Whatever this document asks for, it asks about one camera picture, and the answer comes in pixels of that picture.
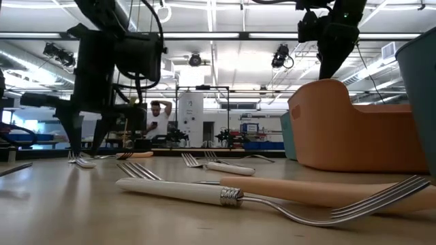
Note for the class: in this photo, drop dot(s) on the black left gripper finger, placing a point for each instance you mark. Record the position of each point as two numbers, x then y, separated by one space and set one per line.
75 129
100 131

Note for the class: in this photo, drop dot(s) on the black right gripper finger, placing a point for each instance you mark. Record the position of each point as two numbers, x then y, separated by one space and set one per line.
332 63

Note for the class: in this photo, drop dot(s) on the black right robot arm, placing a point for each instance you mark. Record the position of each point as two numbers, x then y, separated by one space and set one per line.
351 13

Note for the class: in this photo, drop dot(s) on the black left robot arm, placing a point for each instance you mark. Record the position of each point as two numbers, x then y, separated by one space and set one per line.
102 13

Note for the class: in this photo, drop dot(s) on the black computer monitor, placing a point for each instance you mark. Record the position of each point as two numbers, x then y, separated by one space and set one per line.
138 124

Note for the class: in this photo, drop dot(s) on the white air vent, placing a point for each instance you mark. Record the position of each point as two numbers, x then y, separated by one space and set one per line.
388 51

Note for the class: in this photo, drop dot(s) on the person's black phone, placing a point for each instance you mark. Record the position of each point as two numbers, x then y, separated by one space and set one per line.
154 125

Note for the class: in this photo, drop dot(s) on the person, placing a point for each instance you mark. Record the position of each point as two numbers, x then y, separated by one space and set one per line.
158 124

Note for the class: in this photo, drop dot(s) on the orange plastic bin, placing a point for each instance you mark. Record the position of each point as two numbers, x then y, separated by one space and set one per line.
357 136

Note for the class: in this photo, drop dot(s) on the green teal plastic bin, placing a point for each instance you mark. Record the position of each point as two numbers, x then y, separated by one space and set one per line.
289 136

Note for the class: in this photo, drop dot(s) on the white column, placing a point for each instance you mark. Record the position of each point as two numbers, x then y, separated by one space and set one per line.
190 112

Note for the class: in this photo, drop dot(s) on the black beam with light strips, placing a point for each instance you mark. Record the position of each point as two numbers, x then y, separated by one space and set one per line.
243 35

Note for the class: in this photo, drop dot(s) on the dark teal plastic bin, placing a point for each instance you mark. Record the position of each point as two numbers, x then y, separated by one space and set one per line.
422 85

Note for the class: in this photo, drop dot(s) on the blue and white sign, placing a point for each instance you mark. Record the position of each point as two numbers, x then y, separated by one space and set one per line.
250 128

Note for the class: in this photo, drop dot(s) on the blue storage crate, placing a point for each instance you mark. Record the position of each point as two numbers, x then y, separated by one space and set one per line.
264 145

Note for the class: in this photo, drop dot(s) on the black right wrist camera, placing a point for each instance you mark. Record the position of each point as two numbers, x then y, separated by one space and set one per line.
308 29

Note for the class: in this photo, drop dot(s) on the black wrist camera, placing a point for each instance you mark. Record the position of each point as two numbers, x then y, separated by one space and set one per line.
139 56
308 29

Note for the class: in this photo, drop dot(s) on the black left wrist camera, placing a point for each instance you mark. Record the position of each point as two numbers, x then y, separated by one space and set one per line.
139 56

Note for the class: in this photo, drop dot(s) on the black hanging camera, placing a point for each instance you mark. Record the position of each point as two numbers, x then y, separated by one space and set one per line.
281 54

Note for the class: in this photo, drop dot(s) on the black table frame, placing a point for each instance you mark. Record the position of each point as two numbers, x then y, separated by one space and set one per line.
163 153

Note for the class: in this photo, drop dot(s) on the silver ventilation duct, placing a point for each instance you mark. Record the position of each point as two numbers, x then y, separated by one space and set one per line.
20 58

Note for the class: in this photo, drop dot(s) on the round black overhead camera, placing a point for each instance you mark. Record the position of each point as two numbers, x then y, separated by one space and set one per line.
195 60

